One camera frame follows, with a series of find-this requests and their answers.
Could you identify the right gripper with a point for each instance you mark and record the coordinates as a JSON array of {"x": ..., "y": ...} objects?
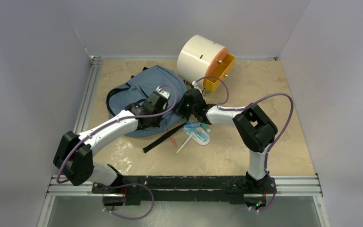
[{"x": 180, "y": 109}]

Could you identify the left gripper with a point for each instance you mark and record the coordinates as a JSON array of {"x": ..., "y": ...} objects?
[{"x": 156, "y": 123}]

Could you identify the blue backpack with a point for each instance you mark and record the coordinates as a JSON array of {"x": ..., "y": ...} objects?
[{"x": 137, "y": 89}]

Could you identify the green white glue stick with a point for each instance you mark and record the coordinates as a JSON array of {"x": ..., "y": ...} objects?
[{"x": 206, "y": 127}]

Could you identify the white marker pen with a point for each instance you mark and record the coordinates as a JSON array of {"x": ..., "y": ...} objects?
[{"x": 184, "y": 144}]

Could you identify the blister pack with blue items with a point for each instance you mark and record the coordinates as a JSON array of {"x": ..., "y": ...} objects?
[{"x": 197, "y": 133}]

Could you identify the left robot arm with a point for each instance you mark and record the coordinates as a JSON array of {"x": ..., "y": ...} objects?
[{"x": 74, "y": 157}]

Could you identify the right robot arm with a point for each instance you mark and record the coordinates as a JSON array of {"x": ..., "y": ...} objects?
[{"x": 255, "y": 128}]

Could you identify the yellow open drawer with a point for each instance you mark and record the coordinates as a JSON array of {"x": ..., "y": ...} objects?
[{"x": 221, "y": 71}]

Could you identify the cream round drawer cabinet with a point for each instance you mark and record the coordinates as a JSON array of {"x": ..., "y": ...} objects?
[{"x": 199, "y": 57}]

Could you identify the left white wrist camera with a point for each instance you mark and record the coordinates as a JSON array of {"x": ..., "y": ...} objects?
[{"x": 163, "y": 93}]

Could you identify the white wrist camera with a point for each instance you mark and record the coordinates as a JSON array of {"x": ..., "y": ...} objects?
[
  {"x": 196, "y": 85},
  {"x": 163, "y": 93}
]

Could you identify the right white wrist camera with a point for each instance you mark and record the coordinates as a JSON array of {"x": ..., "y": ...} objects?
[{"x": 196, "y": 85}]

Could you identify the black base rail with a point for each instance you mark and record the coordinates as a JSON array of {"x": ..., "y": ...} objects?
[{"x": 234, "y": 189}]

